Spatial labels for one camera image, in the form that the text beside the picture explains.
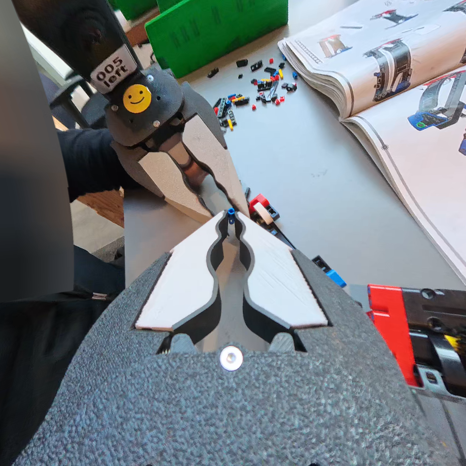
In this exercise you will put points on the green storage bin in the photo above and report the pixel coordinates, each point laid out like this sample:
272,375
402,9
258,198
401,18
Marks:
218,29

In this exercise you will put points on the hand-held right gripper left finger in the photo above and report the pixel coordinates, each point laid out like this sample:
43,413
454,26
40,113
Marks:
178,287

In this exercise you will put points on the blue pin piece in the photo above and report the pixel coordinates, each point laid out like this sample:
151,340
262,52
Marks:
231,213

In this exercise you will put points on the open instruction booklet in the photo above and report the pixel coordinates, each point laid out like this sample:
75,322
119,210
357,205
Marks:
408,145

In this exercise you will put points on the person's black clothing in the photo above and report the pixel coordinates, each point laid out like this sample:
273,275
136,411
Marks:
44,364

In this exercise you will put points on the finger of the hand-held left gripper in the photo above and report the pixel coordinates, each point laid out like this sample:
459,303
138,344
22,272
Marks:
215,156
171,178

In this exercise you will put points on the wooden post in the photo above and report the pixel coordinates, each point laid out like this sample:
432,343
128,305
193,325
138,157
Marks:
102,207

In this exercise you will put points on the person's left forearm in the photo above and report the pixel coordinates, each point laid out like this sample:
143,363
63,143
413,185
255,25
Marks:
95,160

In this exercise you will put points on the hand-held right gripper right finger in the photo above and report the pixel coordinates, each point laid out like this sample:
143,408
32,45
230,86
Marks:
287,287

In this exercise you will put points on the pile of small brick pieces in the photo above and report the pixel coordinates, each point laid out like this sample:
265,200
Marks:
266,84

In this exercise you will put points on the red black toy race car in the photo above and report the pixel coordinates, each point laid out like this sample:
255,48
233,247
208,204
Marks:
389,320

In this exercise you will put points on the grey desk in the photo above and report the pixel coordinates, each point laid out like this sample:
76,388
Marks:
313,160

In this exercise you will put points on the small toy brick assembly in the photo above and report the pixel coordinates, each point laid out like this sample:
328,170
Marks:
263,209

